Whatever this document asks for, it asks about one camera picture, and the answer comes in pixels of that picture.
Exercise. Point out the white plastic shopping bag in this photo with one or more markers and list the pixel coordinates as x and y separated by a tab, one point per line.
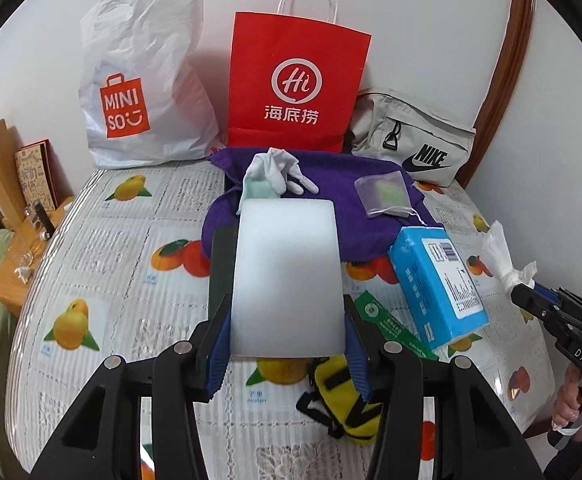
141	50

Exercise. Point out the white foam block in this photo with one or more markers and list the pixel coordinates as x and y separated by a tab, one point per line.
286	270

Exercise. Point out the brown wooden door frame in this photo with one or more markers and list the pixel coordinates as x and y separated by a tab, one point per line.
513	50

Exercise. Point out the person's right hand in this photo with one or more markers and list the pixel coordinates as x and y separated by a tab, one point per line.
568	402

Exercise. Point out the red paper carrier bag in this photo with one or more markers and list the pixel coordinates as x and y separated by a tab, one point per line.
296	50

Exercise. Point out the small black device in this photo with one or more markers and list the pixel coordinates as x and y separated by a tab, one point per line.
41	217

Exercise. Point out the purple towel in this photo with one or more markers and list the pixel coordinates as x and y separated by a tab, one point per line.
351	210

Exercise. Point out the beige waist bag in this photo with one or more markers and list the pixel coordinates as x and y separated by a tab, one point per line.
421	130

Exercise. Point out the wooden nightstand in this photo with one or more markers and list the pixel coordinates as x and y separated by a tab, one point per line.
11	270

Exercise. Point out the brown patterned book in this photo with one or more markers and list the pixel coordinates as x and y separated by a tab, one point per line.
33	175

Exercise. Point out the fruit print tablecloth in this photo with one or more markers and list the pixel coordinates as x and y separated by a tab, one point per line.
136	270

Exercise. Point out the green wet wipe packet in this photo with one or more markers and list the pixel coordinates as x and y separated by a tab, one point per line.
396	330

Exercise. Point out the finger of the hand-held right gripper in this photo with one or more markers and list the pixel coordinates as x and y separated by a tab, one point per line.
523	297
546	291

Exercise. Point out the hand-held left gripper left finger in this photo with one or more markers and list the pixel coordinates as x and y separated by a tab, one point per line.
218	360

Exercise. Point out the white tissue paper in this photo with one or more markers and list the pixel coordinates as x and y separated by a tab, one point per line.
498	255

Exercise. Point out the blue tissue pack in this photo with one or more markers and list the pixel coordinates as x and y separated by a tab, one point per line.
431	285

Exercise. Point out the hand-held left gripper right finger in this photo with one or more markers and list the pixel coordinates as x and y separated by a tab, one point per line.
358	360

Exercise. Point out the white cotton glove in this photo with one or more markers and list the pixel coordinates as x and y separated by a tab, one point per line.
271	170

